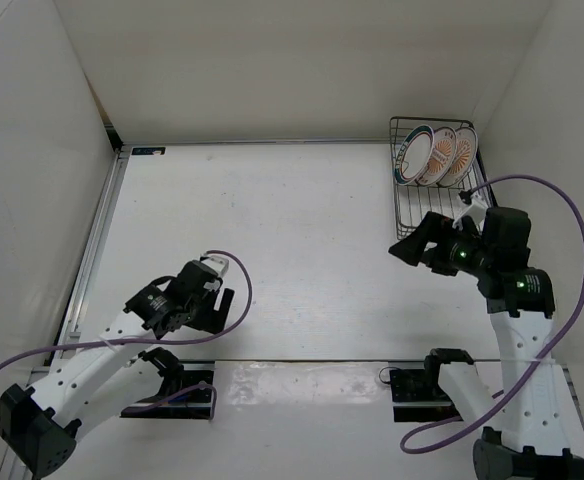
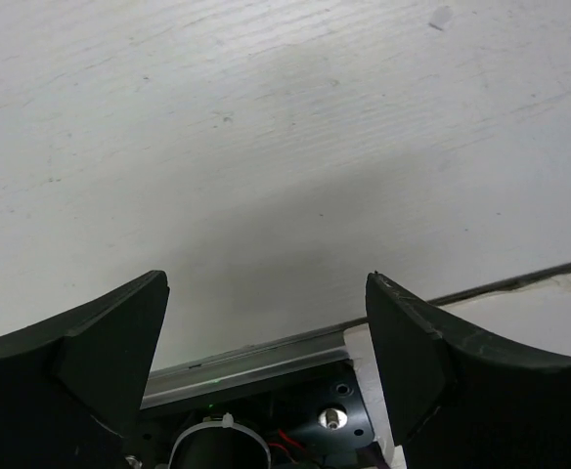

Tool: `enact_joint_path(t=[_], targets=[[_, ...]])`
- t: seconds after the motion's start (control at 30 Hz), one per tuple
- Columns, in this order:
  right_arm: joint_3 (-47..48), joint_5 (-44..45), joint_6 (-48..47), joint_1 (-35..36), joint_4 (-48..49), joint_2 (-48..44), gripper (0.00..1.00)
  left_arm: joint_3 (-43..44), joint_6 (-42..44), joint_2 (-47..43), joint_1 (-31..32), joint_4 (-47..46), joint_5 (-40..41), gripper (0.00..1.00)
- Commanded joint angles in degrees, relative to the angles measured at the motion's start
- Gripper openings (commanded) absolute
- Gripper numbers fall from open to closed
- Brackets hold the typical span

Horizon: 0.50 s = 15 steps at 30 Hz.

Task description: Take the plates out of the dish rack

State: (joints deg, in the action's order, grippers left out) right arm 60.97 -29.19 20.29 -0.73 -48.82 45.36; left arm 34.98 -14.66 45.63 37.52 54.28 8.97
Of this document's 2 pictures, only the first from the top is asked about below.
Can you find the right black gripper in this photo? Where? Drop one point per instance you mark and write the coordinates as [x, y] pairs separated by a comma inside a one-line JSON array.
[[434, 228]]

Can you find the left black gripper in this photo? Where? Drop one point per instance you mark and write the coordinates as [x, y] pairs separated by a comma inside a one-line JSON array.
[[216, 323]]

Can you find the green red rimmed plate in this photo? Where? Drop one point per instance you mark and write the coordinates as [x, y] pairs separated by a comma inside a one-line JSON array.
[[413, 155]]

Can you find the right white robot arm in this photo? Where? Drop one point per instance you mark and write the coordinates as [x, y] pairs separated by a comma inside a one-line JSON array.
[[522, 431]]

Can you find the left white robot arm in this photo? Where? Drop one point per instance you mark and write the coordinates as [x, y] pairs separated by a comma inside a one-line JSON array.
[[44, 422]]

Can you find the orange pattern plate front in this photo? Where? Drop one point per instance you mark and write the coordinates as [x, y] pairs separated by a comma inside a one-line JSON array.
[[441, 157]]

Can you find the orange pattern plate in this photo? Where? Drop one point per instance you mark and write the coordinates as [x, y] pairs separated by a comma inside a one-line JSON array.
[[441, 157], [466, 149]]

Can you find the orange pattern plate rear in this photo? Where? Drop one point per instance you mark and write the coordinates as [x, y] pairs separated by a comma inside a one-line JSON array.
[[466, 149]]

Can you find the small black label sticker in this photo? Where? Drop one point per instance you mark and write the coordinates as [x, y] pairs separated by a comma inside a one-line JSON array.
[[148, 151]]

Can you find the black wire dish rack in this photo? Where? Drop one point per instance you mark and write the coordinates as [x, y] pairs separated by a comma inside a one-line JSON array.
[[412, 202]]

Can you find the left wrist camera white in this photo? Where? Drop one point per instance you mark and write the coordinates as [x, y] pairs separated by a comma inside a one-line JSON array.
[[218, 264]]

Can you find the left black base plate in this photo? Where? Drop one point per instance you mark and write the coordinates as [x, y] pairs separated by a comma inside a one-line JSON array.
[[180, 401]]

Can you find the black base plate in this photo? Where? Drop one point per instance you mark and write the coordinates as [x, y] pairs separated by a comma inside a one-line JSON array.
[[413, 399], [180, 401]]

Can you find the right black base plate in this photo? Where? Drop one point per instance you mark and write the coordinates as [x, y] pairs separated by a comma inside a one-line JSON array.
[[413, 399]]

